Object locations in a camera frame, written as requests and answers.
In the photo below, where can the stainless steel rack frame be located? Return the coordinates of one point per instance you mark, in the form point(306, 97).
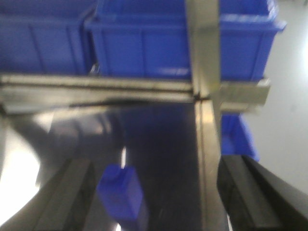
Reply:
point(167, 129)

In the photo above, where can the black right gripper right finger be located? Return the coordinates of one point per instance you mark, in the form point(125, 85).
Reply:
point(257, 200)

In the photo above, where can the left blue bin on rack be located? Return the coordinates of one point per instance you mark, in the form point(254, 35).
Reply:
point(46, 36)

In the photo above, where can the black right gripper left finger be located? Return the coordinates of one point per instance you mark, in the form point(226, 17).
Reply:
point(62, 204)

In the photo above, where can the blue bin on rack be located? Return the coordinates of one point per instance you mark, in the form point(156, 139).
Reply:
point(148, 38)
point(46, 36)

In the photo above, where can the middle blue bin on rack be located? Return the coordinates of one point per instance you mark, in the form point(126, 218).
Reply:
point(148, 38)

